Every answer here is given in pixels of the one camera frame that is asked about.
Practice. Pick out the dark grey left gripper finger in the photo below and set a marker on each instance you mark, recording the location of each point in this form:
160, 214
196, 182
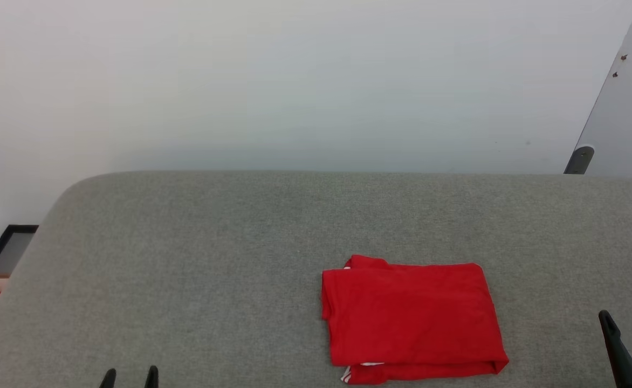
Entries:
108, 380
152, 378

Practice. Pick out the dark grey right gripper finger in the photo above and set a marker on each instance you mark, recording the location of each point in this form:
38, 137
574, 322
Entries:
620, 355

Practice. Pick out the red shirt with white sleeves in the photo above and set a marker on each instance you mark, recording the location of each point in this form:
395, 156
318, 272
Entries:
410, 318

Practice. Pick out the grey fabric sofa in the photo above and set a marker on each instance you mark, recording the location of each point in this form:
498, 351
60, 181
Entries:
186, 269

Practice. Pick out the dark grey metal bar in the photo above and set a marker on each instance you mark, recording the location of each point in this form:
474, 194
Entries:
579, 160

